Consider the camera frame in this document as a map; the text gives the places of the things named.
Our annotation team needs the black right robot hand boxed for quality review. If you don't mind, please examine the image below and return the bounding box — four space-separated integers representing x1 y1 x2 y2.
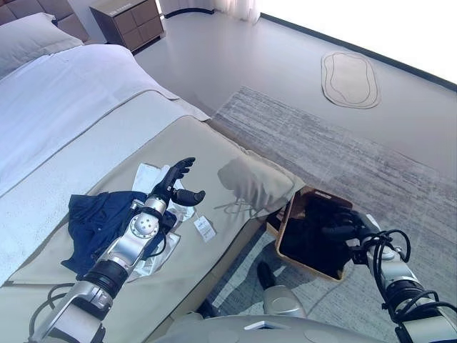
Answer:
319 209 381 247

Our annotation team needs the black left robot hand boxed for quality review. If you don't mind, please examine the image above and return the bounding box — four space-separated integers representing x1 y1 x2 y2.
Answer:
148 156 207 208

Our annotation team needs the white garment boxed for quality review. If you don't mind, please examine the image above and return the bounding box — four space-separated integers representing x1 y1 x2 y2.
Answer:
126 162 196 284

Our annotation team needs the black garment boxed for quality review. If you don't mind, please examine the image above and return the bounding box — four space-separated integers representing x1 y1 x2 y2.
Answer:
279 194 353 280

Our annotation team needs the white paper price tag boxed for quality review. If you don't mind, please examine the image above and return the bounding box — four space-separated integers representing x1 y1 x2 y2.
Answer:
193 217 217 244

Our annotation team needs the dark blue garment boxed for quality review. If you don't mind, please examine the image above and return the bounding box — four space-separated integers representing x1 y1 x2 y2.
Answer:
60 190 169 282

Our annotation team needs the beige bed cover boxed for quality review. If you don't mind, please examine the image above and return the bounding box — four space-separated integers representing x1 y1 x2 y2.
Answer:
0 116 307 343

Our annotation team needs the wooden laundry basket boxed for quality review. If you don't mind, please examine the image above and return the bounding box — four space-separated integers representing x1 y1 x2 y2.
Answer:
266 185 355 284

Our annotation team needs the grey striped rug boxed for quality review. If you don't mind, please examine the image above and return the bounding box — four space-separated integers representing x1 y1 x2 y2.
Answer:
206 85 457 343

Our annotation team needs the silver right robot leg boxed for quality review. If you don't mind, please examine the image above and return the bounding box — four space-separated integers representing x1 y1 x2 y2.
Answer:
256 260 308 319

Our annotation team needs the white duvet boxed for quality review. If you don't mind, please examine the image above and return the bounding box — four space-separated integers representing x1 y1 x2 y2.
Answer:
0 43 212 197

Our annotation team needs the grey robot torso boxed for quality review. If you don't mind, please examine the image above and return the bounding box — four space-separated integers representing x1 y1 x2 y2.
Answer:
153 313 398 343

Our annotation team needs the small beige oval rug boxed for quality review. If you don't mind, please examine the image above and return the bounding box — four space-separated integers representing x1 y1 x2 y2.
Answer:
320 51 382 110

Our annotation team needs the brown wooden nightstand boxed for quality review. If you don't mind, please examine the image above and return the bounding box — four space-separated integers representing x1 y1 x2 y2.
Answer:
89 0 166 53

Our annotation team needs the white sheer curtain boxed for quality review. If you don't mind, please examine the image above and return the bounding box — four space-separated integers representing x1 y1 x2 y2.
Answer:
156 0 263 24

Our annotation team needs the brown tufted headboard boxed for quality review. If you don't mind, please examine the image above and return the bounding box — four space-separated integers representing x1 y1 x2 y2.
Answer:
0 0 90 44

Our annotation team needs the beige pillow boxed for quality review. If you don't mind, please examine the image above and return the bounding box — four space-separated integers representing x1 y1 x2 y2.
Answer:
0 12 86 80

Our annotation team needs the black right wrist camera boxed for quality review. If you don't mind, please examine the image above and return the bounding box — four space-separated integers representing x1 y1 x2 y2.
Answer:
351 242 369 266

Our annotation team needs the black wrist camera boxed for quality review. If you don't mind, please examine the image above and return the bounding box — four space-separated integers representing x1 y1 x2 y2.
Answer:
162 210 180 232
351 242 369 266

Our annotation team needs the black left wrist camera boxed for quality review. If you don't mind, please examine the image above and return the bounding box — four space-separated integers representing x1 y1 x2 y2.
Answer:
162 210 180 232

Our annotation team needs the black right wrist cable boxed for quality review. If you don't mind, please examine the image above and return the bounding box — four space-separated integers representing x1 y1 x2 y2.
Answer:
369 229 412 287

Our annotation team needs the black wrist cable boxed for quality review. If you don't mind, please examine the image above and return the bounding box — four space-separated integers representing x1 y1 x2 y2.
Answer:
369 229 412 287
144 227 171 259

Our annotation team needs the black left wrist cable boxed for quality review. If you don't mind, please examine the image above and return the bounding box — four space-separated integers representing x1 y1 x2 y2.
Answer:
144 227 171 259

